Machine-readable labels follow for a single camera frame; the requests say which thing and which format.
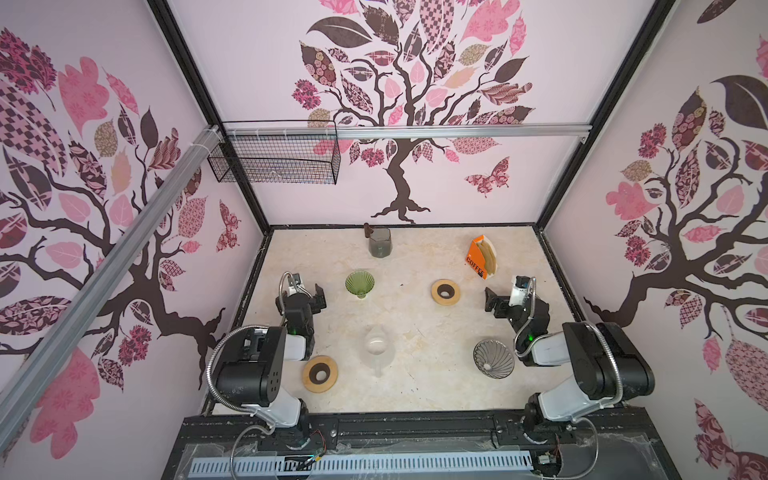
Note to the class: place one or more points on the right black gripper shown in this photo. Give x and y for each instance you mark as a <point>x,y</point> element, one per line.
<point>501,302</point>

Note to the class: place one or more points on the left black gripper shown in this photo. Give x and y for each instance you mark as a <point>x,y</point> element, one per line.
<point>309,300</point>

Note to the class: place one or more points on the orange coffee filter pack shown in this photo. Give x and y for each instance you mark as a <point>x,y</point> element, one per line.
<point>482,257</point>

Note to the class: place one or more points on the green glass dripper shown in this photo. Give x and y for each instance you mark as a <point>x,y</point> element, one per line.
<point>360,283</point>

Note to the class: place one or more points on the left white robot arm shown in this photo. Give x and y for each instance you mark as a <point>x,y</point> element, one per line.
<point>244,373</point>

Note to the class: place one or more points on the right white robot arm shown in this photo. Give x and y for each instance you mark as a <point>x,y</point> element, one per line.
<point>606,367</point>

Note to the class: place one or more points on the grey glass dripper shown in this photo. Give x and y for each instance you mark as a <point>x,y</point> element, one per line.
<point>493,359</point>

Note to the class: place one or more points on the grey glass measuring cup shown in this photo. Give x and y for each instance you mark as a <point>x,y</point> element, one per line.
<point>379,240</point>

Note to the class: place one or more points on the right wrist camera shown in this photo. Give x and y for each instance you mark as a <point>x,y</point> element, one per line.
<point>523,292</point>

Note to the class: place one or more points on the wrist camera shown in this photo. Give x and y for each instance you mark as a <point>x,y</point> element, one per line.
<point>523,292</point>
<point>291,284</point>

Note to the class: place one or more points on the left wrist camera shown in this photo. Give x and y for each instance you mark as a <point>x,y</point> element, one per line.
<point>291,284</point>

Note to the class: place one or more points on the black wire basket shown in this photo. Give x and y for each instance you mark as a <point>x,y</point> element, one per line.
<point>280,151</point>

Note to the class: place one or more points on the white slotted cable duct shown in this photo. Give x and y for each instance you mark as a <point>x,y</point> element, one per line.
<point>355,465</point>

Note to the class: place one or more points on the rear aluminium rail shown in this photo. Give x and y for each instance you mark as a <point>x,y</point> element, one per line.
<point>408,132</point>

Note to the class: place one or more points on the aluminium rail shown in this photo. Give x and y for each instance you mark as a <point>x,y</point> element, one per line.
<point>21,394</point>
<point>408,132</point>

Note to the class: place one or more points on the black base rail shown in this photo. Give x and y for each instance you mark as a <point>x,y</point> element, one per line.
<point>619,443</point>

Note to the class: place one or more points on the left aluminium rail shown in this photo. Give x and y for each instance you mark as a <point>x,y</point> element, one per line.
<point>21,394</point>

